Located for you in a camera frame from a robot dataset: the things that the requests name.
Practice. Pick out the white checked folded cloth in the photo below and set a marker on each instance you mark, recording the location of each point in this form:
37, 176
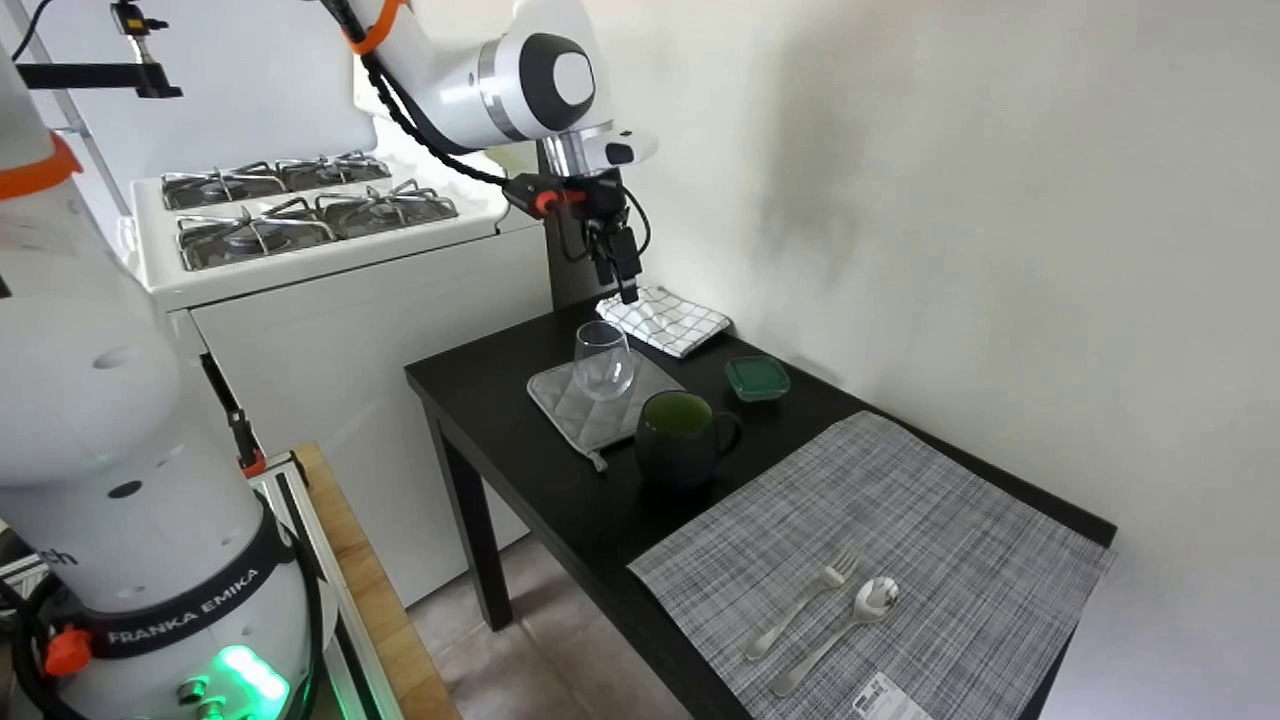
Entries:
667, 323

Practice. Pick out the small green dish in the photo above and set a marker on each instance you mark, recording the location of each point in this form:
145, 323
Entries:
758, 377

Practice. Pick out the white gas stove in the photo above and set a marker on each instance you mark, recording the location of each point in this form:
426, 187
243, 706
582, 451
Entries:
305, 259

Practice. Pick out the clear glass cup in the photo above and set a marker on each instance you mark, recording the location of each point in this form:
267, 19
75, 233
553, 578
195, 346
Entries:
604, 366

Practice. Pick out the silver spoon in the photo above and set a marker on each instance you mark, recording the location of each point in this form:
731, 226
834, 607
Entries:
869, 607

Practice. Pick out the black side table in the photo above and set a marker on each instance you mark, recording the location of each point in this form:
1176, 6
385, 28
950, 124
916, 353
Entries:
598, 527

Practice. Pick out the dark green mug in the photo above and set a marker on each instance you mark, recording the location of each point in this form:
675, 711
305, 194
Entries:
681, 443

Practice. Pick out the wooden plank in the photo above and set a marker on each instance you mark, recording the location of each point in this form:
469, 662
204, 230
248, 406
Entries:
398, 654

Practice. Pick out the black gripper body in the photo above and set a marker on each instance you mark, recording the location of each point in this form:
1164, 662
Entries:
582, 176

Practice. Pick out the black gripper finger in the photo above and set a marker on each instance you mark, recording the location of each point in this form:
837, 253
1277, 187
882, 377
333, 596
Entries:
601, 262
626, 267

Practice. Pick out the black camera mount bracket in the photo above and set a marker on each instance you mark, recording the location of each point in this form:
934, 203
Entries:
136, 75

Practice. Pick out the white label tag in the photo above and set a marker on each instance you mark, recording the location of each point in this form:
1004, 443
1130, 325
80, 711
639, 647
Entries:
885, 702

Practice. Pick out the grey quilted pot holder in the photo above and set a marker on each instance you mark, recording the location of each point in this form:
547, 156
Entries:
585, 421

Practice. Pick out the silver fork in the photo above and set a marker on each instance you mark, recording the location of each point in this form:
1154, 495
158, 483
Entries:
831, 578

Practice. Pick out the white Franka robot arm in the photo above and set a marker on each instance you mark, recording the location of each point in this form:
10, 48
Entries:
173, 588

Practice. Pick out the grey woven placemat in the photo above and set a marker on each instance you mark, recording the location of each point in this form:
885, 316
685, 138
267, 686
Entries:
990, 586

